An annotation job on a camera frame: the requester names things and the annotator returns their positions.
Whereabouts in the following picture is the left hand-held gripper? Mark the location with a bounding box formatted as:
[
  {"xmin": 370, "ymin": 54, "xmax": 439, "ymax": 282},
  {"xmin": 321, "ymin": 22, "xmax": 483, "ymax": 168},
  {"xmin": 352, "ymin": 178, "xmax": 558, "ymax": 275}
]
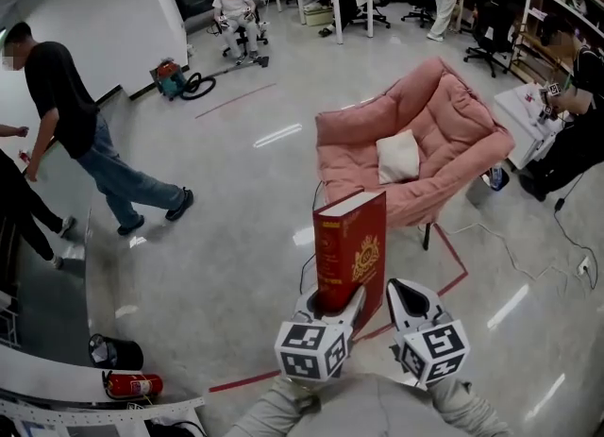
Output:
[{"xmin": 275, "ymin": 286, "xmax": 368, "ymax": 383}]

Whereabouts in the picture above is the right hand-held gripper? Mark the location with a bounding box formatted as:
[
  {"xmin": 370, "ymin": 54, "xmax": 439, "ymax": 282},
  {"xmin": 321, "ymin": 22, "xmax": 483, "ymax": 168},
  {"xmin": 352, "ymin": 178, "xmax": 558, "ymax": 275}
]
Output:
[{"xmin": 386, "ymin": 277, "xmax": 472, "ymax": 387}]

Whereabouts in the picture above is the red hardcover book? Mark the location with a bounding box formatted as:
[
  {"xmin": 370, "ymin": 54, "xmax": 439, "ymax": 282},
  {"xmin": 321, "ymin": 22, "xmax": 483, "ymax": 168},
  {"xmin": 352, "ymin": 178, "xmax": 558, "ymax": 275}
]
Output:
[{"xmin": 312, "ymin": 190, "xmax": 387, "ymax": 332}]

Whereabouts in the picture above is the pink cushioned lounge chair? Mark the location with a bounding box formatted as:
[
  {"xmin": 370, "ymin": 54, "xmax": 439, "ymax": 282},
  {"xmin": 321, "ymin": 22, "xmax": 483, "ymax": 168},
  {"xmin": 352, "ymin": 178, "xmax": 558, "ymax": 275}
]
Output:
[{"xmin": 314, "ymin": 56, "xmax": 516, "ymax": 251}]

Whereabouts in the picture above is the person's left forearm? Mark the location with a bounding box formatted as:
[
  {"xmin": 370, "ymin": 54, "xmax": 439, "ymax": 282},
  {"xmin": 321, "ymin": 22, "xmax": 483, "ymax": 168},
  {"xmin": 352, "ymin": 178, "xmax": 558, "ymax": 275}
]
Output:
[{"xmin": 230, "ymin": 376, "xmax": 327, "ymax": 437}]

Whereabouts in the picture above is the person's right forearm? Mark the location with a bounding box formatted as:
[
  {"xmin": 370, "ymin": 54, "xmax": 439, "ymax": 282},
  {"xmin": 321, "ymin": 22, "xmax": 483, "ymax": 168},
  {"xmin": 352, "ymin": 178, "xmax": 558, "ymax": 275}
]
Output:
[{"xmin": 427, "ymin": 376, "xmax": 513, "ymax": 437}]

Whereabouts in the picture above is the person's own torso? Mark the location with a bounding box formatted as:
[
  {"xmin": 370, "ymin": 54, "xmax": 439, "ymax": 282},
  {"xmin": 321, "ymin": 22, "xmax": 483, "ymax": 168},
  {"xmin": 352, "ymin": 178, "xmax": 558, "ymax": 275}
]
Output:
[{"xmin": 301, "ymin": 371, "xmax": 454, "ymax": 437}]

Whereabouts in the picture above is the white cushion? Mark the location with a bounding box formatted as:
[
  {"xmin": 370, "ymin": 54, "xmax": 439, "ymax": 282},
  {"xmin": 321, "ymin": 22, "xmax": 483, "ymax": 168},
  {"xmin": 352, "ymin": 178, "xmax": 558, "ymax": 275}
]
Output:
[{"xmin": 376, "ymin": 128, "xmax": 421, "ymax": 185}]

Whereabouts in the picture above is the red fire extinguisher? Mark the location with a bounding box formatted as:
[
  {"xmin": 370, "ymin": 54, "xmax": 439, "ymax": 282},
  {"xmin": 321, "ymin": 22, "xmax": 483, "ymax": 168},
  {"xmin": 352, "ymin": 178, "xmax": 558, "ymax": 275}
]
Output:
[{"xmin": 102, "ymin": 370, "xmax": 164, "ymax": 401}]

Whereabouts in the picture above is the black waste bin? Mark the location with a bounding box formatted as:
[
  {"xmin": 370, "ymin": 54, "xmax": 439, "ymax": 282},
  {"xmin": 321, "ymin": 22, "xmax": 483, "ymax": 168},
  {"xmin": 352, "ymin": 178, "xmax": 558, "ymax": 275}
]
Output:
[{"xmin": 88, "ymin": 333, "xmax": 144, "ymax": 371}]

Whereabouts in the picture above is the white low table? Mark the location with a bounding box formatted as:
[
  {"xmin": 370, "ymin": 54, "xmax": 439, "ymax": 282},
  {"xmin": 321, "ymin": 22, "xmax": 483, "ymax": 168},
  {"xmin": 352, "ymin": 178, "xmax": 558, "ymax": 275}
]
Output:
[{"xmin": 494, "ymin": 83, "xmax": 567, "ymax": 170}]

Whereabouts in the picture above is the green and red vacuum cleaner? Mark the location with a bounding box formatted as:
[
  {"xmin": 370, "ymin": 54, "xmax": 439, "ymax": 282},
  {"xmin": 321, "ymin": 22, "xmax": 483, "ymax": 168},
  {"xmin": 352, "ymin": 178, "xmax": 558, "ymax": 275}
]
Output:
[{"xmin": 150, "ymin": 58, "xmax": 188, "ymax": 100}]

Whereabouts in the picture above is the white curved counter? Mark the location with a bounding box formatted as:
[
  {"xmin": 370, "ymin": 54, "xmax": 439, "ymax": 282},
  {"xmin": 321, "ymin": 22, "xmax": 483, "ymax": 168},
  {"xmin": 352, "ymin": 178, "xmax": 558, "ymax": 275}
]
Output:
[{"xmin": 0, "ymin": 344, "xmax": 207, "ymax": 437}]

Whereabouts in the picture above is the cardboard box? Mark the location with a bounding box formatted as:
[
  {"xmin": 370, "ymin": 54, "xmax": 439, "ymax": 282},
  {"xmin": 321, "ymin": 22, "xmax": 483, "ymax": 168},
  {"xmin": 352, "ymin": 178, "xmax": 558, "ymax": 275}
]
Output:
[{"xmin": 303, "ymin": 4, "xmax": 335, "ymax": 27}]

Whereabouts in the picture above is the large black gaming chair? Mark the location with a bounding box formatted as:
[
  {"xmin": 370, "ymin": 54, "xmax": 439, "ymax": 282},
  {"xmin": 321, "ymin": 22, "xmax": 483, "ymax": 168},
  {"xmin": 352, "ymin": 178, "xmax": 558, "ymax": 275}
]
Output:
[{"xmin": 464, "ymin": 0, "xmax": 520, "ymax": 78}]

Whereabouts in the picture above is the white shelving unit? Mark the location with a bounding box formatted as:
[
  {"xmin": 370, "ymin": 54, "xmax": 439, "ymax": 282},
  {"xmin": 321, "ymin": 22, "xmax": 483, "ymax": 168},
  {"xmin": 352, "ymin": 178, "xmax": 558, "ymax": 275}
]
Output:
[{"xmin": 509, "ymin": 0, "xmax": 604, "ymax": 92}]

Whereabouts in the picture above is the thin black cable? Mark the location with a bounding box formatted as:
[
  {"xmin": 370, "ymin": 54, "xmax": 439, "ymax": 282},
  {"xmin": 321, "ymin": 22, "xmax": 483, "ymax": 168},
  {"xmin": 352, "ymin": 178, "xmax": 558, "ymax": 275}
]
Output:
[{"xmin": 299, "ymin": 179, "xmax": 327, "ymax": 295}]

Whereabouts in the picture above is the white floor cable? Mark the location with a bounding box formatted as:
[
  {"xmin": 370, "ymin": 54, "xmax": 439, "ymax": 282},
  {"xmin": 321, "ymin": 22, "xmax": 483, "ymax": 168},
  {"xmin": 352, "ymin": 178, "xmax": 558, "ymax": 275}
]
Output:
[{"xmin": 443, "ymin": 222, "xmax": 596, "ymax": 286}]

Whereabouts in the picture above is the black cable with adapter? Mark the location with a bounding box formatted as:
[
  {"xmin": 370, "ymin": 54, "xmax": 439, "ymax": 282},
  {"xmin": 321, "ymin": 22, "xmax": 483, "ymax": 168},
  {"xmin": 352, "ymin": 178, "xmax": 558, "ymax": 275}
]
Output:
[{"xmin": 552, "ymin": 174, "xmax": 601, "ymax": 291}]

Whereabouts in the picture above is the black vacuum hose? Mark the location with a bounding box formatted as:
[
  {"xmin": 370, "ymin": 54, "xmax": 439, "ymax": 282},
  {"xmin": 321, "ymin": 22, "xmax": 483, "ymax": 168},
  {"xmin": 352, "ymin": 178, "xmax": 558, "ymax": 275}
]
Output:
[{"xmin": 178, "ymin": 73, "xmax": 217, "ymax": 101}]

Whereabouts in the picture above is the white wire rack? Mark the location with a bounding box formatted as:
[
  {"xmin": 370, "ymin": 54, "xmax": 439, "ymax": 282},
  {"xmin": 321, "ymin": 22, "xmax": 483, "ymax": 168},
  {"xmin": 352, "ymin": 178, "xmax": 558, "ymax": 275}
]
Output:
[{"xmin": 0, "ymin": 291, "xmax": 23, "ymax": 349}]

